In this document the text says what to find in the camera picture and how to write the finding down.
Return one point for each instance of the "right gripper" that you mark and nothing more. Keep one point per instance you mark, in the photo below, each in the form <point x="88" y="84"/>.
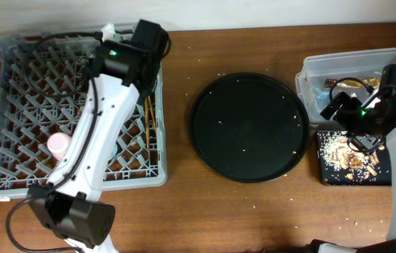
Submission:
<point x="349" y="105"/>

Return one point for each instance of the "wooden chopstick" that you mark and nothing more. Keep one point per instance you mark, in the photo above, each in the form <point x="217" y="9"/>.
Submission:
<point x="147" y="122"/>
<point x="149" y="100"/>

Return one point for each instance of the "gold snack wrapper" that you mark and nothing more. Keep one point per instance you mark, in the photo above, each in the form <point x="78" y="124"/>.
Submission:
<point x="374" y="82"/>

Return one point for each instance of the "food scraps with rice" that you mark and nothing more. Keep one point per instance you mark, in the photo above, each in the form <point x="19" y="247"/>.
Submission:
<point x="342" y="165"/>

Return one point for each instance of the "pink cup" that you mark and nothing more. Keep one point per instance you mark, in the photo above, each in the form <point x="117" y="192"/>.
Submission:
<point x="58" y="144"/>

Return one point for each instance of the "light blue cup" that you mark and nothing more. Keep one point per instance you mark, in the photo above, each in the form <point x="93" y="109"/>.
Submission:
<point x="114" y="151"/>

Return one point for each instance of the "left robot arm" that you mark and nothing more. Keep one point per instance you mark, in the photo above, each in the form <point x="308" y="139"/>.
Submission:
<point x="119" y="76"/>

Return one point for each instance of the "clear plastic waste bin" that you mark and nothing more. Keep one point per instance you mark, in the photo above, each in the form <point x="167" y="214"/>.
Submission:
<point x="357" y="64"/>

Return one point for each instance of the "grey plastic dishwasher rack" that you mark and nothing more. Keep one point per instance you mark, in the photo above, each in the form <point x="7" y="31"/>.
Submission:
<point x="42" y="92"/>

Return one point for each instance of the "blue wrapper in bin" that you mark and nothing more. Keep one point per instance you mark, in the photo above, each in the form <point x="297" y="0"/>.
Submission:
<point x="320" y="94"/>

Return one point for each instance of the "black rectangular tray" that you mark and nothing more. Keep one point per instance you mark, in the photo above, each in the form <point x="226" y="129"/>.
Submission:
<point x="384" y="158"/>

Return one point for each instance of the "round black serving tray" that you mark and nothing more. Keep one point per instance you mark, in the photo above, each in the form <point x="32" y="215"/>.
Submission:
<point x="249" y="127"/>

